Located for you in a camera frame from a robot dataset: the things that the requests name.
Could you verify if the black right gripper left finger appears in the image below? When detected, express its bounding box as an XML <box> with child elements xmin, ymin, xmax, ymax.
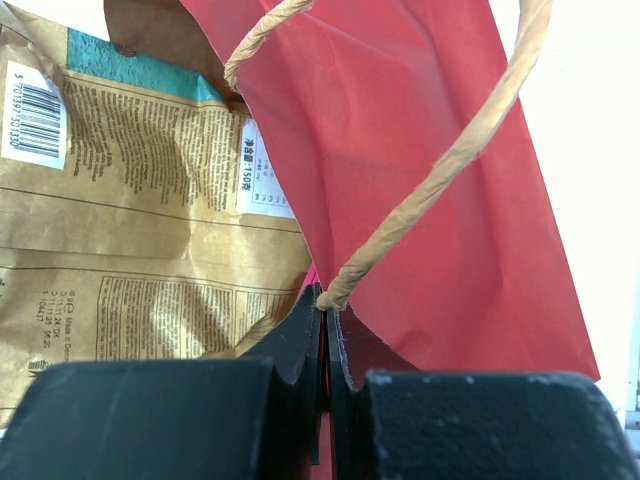
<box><xmin>1</xmin><ymin>285</ymin><xmax>323</xmax><ymax>479</ymax></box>

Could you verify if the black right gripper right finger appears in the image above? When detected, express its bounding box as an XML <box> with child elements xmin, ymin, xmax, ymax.
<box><xmin>327</xmin><ymin>310</ymin><xmax>639</xmax><ymax>479</ymax></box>

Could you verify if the tan kraft snack bag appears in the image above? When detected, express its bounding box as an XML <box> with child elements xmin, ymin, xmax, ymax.
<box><xmin>1</xmin><ymin>1</ymin><xmax>311</xmax><ymax>424</ymax></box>

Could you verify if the red brown paper bag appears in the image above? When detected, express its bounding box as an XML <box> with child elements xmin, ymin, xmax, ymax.
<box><xmin>102</xmin><ymin>0</ymin><xmax>601</xmax><ymax>480</ymax></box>

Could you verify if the pink chips bag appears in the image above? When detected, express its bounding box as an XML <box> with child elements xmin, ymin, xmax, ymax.
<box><xmin>302</xmin><ymin>263</ymin><xmax>320</xmax><ymax>288</ymax></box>

